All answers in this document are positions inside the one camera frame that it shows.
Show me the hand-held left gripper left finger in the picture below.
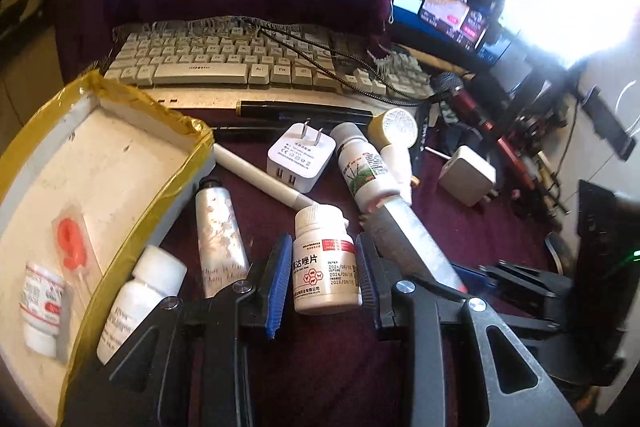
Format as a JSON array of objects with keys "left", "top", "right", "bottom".
[{"left": 60, "top": 234, "right": 293, "bottom": 427}]

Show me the small white pill bottle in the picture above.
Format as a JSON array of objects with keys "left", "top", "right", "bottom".
[{"left": 20, "top": 261, "right": 67, "bottom": 359}]

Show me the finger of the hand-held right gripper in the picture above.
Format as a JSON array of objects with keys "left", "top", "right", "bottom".
[
  {"left": 452, "top": 259, "right": 577, "bottom": 308},
  {"left": 500, "top": 311, "right": 568, "bottom": 337}
]

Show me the black braided cable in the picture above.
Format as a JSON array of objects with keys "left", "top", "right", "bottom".
[{"left": 250, "top": 23, "right": 451, "bottom": 104}]

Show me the white pronged power adapter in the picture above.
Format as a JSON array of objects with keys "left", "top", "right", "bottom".
[{"left": 266, "top": 119, "right": 335, "bottom": 194}]

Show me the white green label bottle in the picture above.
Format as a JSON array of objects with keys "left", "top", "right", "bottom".
[{"left": 331, "top": 122, "right": 403, "bottom": 212}]

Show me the black phone stand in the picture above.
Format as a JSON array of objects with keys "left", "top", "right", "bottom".
[{"left": 440, "top": 22, "right": 581, "bottom": 152}]

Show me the white plastic bottle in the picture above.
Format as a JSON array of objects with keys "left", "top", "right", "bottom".
[{"left": 96, "top": 245, "right": 188, "bottom": 365}]

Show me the red microphone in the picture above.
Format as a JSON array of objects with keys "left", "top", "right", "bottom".
[{"left": 431, "top": 73, "right": 540, "bottom": 188}]

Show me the maroon table cloth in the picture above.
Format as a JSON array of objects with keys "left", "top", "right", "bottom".
[{"left": 162, "top": 107, "right": 576, "bottom": 427}]

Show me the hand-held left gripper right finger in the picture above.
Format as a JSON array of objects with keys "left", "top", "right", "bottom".
[{"left": 354, "top": 232, "right": 583, "bottom": 427}]

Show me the white floral hand cream tube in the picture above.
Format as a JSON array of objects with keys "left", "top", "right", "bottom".
[{"left": 195, "top": 178, "right": 251, "bottom": 299}]

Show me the white red label medicine bottle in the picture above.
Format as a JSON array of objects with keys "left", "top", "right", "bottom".
[{"left": 292, "top": 203, "right": 362, "bottom": 315}]

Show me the gold lidded jar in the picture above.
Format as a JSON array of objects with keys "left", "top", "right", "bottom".
[{"left": 368, "top": 108, "right": 418, "bottom": 149}]

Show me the silver tube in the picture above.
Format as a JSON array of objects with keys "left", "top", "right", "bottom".
[{"left": 367, "top": 198, "right": 468, "bottom": 295}]

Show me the white pen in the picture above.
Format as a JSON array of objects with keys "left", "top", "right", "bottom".
[{"left": 212, "top": 143, "right": 318, "bottom": 209}]

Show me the small white dropper bottle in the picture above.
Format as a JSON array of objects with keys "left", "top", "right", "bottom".
[{"left": 382, "top": 144, "right": 420, "bottom": 206}]

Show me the red number candle packet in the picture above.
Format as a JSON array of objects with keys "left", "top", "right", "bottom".
[{"left": 51, "top": 206, "right": 102, "bottom": 294}]

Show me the white keyboard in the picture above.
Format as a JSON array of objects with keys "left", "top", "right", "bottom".
[{"left": 102, "top": 21, "right": 436, "bottom": 110}]

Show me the black marker yellow end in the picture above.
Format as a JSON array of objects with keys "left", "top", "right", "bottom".
[{"left": 236, "top": 100, "right": 374, "bottom": 119}]

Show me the white charger cube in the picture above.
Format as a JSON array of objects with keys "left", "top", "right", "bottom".
[{"left": 439, "top": 145, "right": 498, "bottom": 208}]

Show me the white foam box yellow tape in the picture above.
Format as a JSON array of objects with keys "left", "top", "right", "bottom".
[{"left": 0, "top": 69, "right": 216, "bottom": 427}]

